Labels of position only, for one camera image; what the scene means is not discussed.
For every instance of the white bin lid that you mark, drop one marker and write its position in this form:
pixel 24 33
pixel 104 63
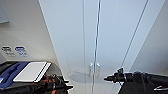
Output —
pixel 31 71

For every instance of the white wall board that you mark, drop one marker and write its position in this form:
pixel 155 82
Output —
pixel 3 15

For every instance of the white wardrobe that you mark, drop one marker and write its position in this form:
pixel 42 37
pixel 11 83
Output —
pixel 150 40

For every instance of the orange floor frame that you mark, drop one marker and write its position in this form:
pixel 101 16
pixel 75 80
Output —
pixel 50 80

